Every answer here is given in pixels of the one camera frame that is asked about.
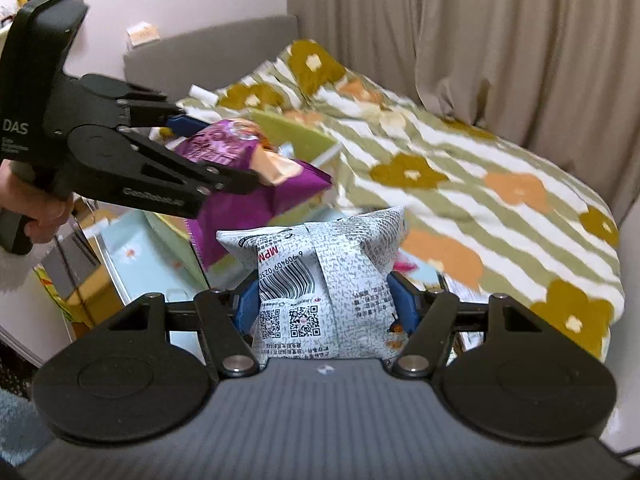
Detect purple snack bag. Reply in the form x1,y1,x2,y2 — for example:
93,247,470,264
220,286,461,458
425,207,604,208
172,119,333,268

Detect beige curtain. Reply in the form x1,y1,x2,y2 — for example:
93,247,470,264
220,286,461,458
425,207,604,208
287,0,640,211

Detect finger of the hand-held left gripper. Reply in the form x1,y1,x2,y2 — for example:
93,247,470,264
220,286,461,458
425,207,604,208
117,91,211,137
120,131,262,220

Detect light blue floral sheet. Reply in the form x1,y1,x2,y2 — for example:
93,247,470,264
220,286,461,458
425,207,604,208
95,210,201,311

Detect yellow cardboard box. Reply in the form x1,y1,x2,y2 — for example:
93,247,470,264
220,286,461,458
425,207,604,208
35,210,126,331

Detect grey blue rug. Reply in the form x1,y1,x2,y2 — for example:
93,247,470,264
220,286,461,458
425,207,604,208
0,355,53,466

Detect white box with orange label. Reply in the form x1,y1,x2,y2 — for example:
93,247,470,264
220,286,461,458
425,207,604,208
125,20,162,51

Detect person's left hand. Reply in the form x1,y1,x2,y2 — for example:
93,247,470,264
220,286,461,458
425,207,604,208
0,160,72,245

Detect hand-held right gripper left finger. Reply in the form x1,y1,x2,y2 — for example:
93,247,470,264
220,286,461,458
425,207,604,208
102,282,262,380

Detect white grey patterned snack bag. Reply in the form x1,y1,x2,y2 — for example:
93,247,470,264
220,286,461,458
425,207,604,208
216,206,410,361

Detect grey bed headboard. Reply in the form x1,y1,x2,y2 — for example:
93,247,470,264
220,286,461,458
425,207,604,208
123,14,301,103

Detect floral striped blanket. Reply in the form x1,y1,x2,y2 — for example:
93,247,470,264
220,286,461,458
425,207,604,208
150,39,626,361

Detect green cardboard box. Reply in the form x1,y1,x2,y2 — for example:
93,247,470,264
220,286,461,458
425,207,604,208
142,110,343,301

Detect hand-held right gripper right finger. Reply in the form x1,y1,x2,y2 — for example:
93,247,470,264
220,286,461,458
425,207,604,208
387,270,546,381

